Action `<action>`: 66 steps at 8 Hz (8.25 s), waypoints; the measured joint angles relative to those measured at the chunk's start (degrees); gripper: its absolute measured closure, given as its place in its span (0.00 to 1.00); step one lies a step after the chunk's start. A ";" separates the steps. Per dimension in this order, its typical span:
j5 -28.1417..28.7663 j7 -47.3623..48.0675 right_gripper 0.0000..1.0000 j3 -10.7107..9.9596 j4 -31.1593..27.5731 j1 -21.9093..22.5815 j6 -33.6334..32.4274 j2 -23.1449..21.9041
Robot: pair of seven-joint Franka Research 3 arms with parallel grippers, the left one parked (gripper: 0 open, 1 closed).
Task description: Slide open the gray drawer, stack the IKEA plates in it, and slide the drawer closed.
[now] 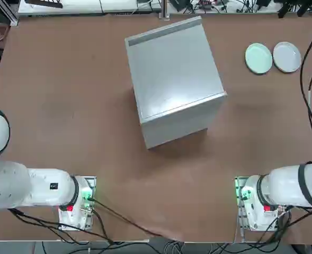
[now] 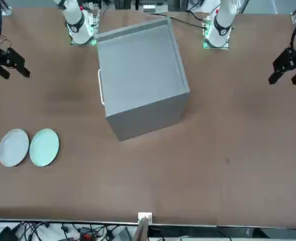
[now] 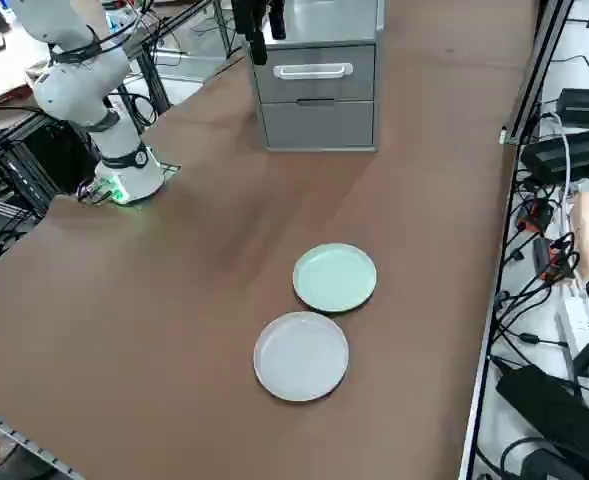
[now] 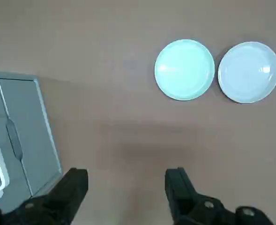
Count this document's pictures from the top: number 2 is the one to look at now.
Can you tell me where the red black power strip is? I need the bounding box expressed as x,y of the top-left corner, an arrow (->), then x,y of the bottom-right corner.
79,227 -> 98,241

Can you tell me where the upright camera mount post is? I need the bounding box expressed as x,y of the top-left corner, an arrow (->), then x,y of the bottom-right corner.
132,217 -> 150,241

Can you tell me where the gray cabinet box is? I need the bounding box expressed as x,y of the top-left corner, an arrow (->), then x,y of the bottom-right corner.
94,17 -> 190,142

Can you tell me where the gray power adapter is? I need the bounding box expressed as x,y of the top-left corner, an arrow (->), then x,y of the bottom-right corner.
116,226 -> 133,241

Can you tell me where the black box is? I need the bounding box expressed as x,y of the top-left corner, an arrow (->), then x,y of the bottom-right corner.
0,225 -> 19,241

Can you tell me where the gray wooden drawer white handle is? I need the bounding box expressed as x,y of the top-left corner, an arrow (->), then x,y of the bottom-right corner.
97,69 -> 106,105

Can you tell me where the pale gray round plate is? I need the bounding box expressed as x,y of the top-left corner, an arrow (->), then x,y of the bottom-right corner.
0,129 -> 30,168

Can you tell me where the green round plate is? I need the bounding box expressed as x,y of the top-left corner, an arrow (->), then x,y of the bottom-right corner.
29,128 -> 60,168

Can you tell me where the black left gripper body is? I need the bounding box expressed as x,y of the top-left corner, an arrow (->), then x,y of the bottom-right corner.
272,47 -> 296,72

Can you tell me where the black cable on table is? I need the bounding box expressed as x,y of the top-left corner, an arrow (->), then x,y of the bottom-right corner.
166,15 -> 206,28

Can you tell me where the silver post bracket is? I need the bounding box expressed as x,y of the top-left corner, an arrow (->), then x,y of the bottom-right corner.
138,212 -> 153,224

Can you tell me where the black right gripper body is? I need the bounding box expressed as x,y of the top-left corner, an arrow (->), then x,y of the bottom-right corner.
0,47 -> 26,69

